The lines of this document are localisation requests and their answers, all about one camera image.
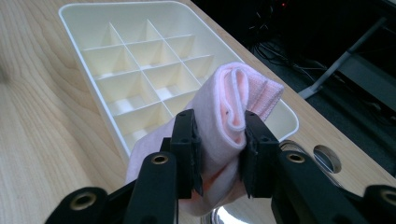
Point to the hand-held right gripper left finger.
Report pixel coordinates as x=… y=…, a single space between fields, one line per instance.
x=186 y=155

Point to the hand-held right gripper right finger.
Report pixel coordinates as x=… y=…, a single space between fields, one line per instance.
x=260 y=161

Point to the pink ankle sock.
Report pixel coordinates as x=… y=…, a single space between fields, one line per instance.
x=214 y=102

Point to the white divided storage box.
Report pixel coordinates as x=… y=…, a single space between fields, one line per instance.
x=130 y=84

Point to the grey metal stand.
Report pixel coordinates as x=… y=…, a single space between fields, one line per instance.
x=330 y=73

